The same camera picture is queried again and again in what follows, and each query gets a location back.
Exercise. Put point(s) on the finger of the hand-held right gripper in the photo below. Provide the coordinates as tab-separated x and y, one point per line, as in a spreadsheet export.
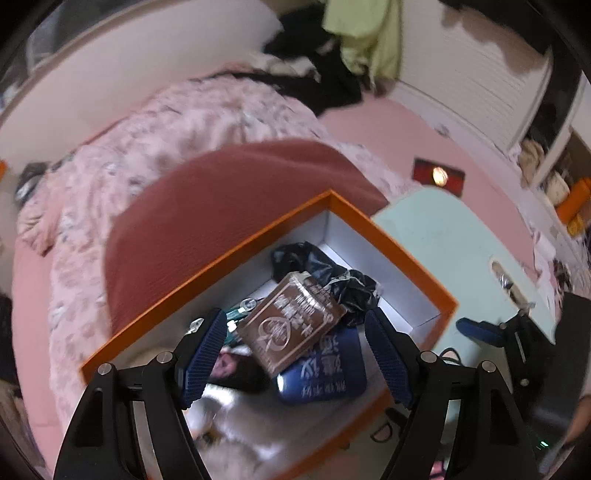
478	331

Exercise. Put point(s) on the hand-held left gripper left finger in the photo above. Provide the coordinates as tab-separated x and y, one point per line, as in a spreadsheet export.
205	360

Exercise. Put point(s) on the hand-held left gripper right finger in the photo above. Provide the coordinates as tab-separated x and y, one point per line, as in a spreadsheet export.
388	360

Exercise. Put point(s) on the teal toy car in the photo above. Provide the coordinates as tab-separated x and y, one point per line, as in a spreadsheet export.
238	316

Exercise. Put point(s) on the dark blue pouch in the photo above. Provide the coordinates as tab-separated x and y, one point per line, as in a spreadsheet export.
323	374

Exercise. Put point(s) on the beige fluffy pom-pom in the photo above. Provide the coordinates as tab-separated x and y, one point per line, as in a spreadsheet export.
240	424

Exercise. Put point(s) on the orange cardboard box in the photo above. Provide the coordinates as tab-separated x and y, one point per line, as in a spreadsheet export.
383	272

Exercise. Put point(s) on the brown foil packet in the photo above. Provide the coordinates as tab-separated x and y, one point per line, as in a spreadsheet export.
286	323

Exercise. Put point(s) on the black plastic bag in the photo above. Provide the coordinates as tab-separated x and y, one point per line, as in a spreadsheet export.
300	261

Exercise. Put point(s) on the person's right forearm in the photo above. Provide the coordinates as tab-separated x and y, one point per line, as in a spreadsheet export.
582	417

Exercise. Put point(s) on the orange container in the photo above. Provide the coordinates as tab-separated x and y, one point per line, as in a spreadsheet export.
577	198

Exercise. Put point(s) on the shiny metal item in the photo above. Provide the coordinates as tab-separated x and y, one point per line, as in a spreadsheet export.
504	279

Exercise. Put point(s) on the mint green lap table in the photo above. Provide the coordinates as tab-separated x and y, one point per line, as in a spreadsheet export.
438	230

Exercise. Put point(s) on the smartphone with lit screen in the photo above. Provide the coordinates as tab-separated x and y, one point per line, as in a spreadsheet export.
425	173

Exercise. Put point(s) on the dusty red knit blanket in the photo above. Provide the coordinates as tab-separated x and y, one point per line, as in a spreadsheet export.
231	184

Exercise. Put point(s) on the pink bed sheet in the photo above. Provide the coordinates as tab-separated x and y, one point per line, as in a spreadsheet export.
392	134

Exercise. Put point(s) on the pink floral blanket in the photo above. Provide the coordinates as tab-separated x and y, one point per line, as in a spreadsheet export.
161	120

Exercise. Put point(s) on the white slatted cabinet door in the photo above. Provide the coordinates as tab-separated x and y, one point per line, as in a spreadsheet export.
475	78

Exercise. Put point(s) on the pile of black clothes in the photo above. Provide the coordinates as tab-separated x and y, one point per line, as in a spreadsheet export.
332	87

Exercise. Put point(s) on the white garment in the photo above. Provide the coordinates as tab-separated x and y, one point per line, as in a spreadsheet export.
286	67

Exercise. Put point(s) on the white curved headboard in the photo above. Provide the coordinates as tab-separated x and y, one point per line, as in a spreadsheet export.
115	60

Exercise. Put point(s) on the light green hanging cloth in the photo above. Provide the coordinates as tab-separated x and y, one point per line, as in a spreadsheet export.
369	37

